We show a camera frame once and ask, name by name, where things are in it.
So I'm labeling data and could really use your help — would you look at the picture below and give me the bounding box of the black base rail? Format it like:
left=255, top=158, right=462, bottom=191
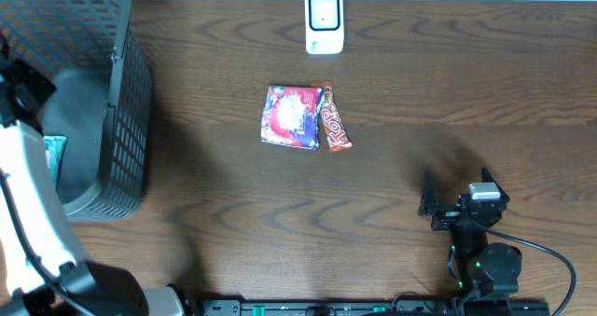
left=201, top=299, right=550, bottom=316

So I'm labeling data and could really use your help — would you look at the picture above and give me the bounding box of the red white snack bag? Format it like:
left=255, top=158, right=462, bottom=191
left=260, top=86, right=323, bottom=150

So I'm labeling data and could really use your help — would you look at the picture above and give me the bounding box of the grey plastic mesh basket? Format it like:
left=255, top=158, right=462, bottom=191
left=1, top=0, right=153, bottom=221

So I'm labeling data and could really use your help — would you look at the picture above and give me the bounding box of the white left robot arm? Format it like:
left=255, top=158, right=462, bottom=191
left=1, top=39, right=193, bottom=315

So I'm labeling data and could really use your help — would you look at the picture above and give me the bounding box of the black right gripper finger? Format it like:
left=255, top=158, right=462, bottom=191
left=418, top=172, right=438, bottom=216
left=481, top=167, right=507, bottom=198

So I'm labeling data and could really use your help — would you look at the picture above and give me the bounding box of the teal snack packet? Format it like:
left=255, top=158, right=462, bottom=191
left=44, top=135, right=67, bottom=187

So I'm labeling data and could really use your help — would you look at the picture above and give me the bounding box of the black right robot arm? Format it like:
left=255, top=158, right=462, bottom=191
left=418, top=168, right=521, bottom=299

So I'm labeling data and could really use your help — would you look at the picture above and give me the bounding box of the white barcode scanner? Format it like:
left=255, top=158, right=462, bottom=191
left=304, top=0, right=345, bottom=55

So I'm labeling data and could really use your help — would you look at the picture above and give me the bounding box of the orange chocolate bar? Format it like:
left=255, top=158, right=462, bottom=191
left=311, top=81, right=353, bottom=152

